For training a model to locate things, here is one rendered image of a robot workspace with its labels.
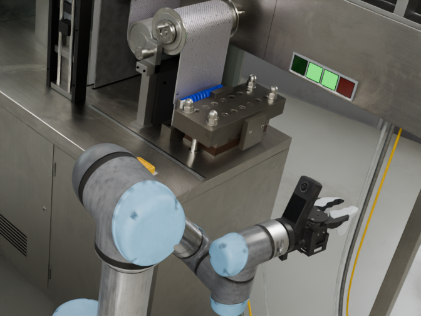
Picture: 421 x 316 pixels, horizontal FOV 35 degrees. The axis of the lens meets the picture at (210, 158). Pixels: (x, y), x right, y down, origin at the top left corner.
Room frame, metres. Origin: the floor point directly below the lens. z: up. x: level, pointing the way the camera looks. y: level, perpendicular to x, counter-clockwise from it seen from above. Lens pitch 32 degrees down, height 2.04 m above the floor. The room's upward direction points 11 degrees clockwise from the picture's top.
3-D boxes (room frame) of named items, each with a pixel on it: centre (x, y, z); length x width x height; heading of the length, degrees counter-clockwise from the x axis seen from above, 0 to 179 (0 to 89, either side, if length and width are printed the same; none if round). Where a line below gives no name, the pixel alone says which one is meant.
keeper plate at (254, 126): (1.92, -0.12, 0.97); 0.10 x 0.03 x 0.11; 144
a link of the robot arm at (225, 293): (1.01, -0.08, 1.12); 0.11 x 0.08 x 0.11; 42
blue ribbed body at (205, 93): (1.99, 0.06, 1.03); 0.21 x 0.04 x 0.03; 144
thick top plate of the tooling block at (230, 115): (1.97, -0.04, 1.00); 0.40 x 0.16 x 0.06; 144
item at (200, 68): (2.00, 0.08, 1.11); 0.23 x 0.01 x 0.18; 144
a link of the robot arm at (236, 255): (1.00, -0.09, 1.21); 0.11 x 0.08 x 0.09; 132
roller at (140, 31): (2.11, 0.23, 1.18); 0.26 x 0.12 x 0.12; 144
